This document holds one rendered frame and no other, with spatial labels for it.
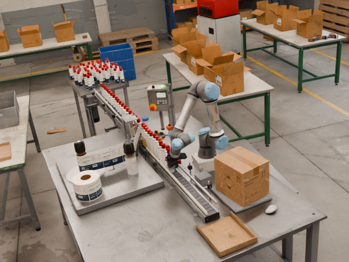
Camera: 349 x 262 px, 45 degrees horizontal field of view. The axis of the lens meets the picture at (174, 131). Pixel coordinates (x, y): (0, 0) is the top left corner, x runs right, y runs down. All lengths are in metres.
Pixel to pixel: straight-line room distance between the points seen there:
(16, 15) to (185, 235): 8.57
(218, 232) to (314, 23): 4.93
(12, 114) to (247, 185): 2.91
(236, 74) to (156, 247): 2.69
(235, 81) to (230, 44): 3.97
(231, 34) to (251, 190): 6.17
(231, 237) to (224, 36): 6.39
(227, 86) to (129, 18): 6.29
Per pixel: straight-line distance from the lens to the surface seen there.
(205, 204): 2.93
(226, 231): 2.77
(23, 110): 5.33
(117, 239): 2.83
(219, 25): 8.61
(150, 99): 3.34
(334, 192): 4.65
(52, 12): 10.64
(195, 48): 5.91
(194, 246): 2.69
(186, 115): 3.11
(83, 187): 3.09
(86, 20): 10.71
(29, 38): 8.58
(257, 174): 2.89
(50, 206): 4.85
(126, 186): 3.22
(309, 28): 7.11
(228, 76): 4.83
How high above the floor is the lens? 2.61
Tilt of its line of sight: 26 degrees down
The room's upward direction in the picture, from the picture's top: 6 degrees counter-clockwise
